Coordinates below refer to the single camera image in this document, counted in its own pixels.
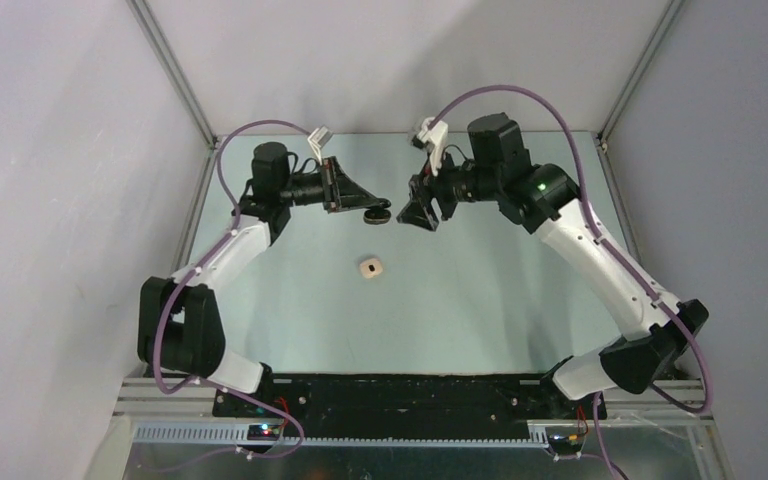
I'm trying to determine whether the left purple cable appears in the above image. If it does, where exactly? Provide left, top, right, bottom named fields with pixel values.
left=152, top=119, right=316, bottom=460

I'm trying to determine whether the beige earbud charging case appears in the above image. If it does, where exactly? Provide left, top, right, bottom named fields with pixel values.
left=359, top=257, right=384, bottom=279

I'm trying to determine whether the controller board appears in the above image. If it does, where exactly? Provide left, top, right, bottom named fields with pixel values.
left=246, top=423, right=283, bottom=442
left=548, top=434, right=587, bottom=445

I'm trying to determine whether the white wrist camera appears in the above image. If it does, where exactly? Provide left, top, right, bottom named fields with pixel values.
left=411, top=117, right=449, bottom=176
left=307, top=126, right=333, bottom=164

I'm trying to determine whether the left controller board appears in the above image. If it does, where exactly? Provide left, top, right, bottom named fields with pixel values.
left=246, top=423, right=283, bottom=442

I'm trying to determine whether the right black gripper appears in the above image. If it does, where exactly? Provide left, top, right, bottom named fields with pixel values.
left=397, top=143, right=502, bottom=232

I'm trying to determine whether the right aluminium frame post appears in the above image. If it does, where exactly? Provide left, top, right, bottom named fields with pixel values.
left=597, top=0, right=687, bottom=143

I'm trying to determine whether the left aluminium frame post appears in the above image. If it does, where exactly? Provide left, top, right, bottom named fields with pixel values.
left=126, top=0, right=217, bottom=149

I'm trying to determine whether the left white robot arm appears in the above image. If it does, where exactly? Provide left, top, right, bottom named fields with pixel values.
left=137, top=142, right=391, bottom=417

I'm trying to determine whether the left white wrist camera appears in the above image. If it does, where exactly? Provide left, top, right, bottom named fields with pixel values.
left=307, top=126, right=333, bottom=164

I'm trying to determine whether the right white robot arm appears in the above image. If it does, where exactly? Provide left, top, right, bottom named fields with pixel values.
left=397, top=113, right=709, bottom=418

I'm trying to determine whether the aluminium frame post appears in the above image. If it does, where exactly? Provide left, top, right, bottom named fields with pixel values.
left=597, top=0, right=687, bottom=143
left=126, top=0, right=217, bottom=149

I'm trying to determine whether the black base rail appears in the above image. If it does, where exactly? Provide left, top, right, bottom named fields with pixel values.
left=214, top=370, right=591, bottom=444

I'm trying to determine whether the right controller board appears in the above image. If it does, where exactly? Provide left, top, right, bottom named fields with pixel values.
left=548, top=434, right=587, bottom=445

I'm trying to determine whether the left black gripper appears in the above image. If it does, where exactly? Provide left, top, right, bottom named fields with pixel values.
left=278, top=157, right=377, bottom=214

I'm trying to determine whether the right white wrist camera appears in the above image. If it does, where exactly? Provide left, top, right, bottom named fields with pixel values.
left=411, top=117, right=449, bottom=176

